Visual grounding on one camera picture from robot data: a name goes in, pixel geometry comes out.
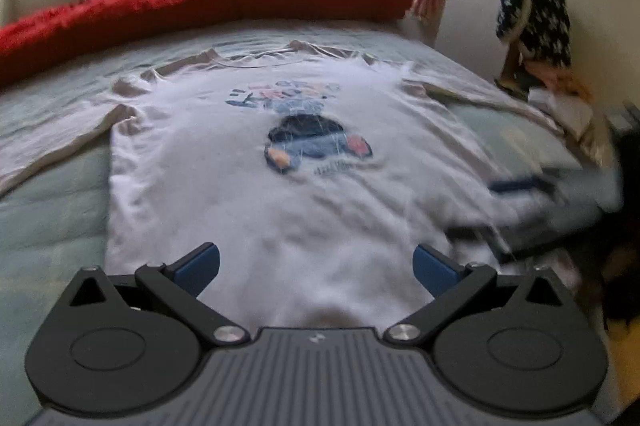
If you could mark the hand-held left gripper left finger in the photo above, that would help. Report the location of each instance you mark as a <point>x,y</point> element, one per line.
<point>197,268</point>

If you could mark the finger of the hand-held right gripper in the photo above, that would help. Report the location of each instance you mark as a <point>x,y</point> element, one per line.
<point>475,232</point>
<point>520,185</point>

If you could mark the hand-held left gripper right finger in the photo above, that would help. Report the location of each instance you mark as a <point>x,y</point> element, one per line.
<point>435,268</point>

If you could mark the white printed t-shirt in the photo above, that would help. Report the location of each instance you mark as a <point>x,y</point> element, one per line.
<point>225,206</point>

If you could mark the pile of clothes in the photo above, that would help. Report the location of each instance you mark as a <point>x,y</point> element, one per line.
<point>565,105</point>

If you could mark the wooden chair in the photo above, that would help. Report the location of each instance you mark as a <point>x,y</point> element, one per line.
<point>511,68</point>

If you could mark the black star-print fleece jacket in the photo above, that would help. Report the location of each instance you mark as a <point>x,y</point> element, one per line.
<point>545,15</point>

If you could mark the red duvet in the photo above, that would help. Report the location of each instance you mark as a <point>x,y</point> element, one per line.
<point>200,0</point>

